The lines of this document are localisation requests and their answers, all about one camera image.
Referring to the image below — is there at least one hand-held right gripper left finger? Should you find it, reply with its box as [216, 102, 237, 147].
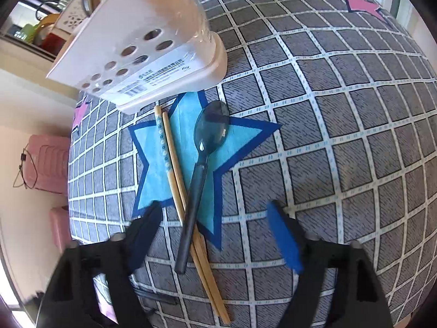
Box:
[36, 201, 164, 328]

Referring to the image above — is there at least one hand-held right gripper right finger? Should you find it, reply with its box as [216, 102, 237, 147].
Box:
[266, 200, 393, 328]

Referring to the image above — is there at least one white plastic utensil holder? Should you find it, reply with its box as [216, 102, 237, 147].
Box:
[46, 0, 228, 114]

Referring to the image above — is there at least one grey checkered star tablecloth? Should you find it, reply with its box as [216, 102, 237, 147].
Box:
[66, 0, 437, 328]

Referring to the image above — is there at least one pink folding chair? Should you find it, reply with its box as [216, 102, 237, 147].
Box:
[26, 134, 73, 254]

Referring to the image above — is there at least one red container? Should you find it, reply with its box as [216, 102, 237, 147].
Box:
[40, 31, 68, 54]

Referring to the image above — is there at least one yellow round tray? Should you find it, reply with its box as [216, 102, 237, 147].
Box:
[35, 13, 64, 42]

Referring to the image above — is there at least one black cable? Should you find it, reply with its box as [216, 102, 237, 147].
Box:
[13, 147, 38, 189]

